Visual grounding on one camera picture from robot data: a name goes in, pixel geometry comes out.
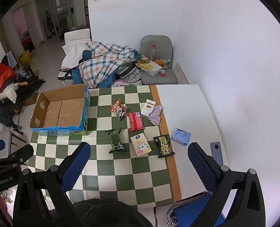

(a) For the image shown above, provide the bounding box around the glass sliding door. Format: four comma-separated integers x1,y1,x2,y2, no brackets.
35,0,74,43

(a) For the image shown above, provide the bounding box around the pale purple plush toy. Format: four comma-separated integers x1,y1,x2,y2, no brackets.
148,106,164,126

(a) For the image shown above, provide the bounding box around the white goose plush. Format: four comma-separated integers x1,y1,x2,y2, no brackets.
0,82,28,104

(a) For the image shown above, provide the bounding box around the red snack packet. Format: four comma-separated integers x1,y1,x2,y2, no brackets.
126,112,145,132

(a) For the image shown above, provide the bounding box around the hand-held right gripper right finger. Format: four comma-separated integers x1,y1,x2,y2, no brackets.
188,142,266,227

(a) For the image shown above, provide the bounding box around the beige tissue pack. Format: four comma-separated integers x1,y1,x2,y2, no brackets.
130,134,153,157

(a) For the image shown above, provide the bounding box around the small brown cardboard box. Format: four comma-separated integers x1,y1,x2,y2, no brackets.
23,91,39,106

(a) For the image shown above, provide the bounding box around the clear plastic bottle red cap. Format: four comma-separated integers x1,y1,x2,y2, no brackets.
149,44,158,60

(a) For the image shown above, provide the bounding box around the person's black fleece clothing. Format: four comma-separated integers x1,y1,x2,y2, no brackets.
48,199,153,227

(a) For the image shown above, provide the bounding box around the plaid blanket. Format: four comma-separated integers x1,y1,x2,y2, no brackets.
79,41,140,89

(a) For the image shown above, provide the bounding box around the black patterned bag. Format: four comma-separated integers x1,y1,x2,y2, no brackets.
116,61,142,84

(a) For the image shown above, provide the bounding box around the grey pad with red dot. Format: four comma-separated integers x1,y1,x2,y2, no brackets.
140,35,178,86

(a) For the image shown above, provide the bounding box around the black and yellow wipes packet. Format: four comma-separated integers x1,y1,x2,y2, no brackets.
153,134,176,159

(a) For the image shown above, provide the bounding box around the green checkered tablecloth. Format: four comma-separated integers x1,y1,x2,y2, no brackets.
28,84,182,210

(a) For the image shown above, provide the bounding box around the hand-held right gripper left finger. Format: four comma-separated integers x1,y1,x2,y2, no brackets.
13,142,91,227

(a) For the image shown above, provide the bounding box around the light blue wipes packet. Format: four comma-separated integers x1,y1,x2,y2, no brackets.
172,128,191,145

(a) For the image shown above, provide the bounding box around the yellow bag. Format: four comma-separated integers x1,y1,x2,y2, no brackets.
18,50,32,65

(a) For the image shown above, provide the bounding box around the white cigarette box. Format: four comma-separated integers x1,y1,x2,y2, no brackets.
140,99,156,117

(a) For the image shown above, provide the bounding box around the orange panda snack packet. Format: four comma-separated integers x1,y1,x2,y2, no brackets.
110,99,127,121

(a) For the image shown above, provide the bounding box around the white board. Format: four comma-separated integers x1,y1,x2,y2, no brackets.
174,62,189,85

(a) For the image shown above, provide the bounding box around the white sheet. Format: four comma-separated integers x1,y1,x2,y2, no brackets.
61,39,91,70

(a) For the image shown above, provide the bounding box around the green snack packet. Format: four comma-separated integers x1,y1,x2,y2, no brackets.
105,127,128,154

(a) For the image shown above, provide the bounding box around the grey smartphone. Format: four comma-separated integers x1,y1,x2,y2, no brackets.
210,142,224,166

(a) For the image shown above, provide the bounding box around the cardboard box with blue print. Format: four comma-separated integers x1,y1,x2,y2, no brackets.
29,84,91,136

